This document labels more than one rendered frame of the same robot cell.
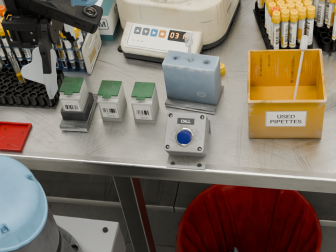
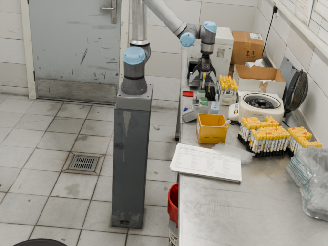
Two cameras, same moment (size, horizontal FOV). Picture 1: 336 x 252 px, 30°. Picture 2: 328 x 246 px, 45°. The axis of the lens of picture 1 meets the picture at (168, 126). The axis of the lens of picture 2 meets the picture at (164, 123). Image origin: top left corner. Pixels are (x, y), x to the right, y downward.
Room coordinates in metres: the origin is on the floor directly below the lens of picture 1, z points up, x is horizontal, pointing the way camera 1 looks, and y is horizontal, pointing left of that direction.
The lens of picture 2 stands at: (0.06, -1.81, 1.86)
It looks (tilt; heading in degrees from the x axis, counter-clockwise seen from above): 28 degrees down; 73
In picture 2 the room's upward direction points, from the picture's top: 5 degrees clockwise
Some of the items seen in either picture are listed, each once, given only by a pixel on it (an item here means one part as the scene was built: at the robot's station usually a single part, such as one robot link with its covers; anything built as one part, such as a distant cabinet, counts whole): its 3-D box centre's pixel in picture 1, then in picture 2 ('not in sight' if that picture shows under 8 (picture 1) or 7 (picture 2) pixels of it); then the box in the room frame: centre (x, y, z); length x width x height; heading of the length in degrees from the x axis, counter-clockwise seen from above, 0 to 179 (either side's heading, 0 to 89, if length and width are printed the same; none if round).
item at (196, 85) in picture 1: (192, 79); (214, 113); (0.86, -0.06, 0.92); 0.10 x 0.07 x 0.10; 65
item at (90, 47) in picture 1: (47, 44); (226, 92); (1.04, 0.23, 0.91); 0.20 x 0.10 x 0.07; 73
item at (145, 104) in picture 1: (145, 102); (203, 108); (0.83, 0.04, 0.91); 0.05 x 0.04 x 0.07; 163
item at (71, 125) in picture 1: (78, 108); (200, 100); (0.86, 0.17, 0.89); 0.09 x 0.05 x 0.04; 164
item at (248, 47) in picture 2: not in sight; (245, 48); (1.48, 0.92, 0.97); 0.31 x 0.23 x 0.18; 67
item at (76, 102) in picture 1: (75, 98); (200, 96); (0.86, 0.17, 0.92); 0.05 x 0.04 x 0.06; 164
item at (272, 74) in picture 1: (284, 94); (211, 129); (0.78, -0.22, 0.93); 0.13 x 0.13 x 0.10; 78
